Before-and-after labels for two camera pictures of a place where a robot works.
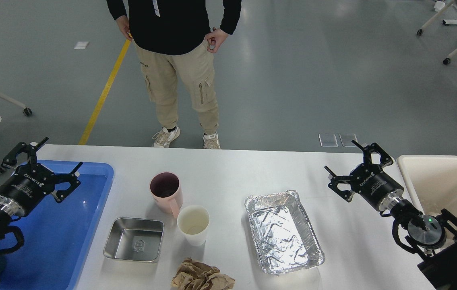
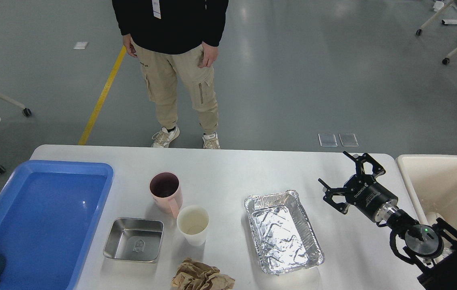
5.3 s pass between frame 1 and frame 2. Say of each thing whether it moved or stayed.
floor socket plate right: stayed
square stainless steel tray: stayed
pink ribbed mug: stayed
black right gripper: moved
